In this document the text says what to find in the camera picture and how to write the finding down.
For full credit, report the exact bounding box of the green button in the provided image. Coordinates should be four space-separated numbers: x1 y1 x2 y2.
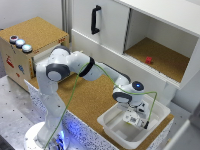
21 43 34 54

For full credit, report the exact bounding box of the white sliding door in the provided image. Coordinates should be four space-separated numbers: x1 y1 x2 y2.
72 0 131 56

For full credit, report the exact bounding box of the black door handle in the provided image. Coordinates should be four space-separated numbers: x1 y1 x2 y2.
90 4 102 36

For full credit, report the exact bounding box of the wooden drawer box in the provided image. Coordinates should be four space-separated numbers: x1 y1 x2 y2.
0 16 71 92

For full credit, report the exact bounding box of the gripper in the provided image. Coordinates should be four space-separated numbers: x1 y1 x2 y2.
121 101 150 130

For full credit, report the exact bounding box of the green cable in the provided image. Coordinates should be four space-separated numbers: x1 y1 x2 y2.
43 61 158 150

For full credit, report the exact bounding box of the pink block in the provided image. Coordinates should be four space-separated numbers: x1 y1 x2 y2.
144 56 154 65

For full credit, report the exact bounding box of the blue button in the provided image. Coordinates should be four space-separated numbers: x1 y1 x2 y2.
15 38 27 49

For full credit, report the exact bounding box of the white plastic box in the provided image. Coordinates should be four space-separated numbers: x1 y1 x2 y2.
96 94 172 150

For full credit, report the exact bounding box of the red button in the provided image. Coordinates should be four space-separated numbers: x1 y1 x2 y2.
9 34 20 45

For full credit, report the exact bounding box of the white cabinet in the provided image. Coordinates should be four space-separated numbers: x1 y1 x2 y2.
70 0 200 108

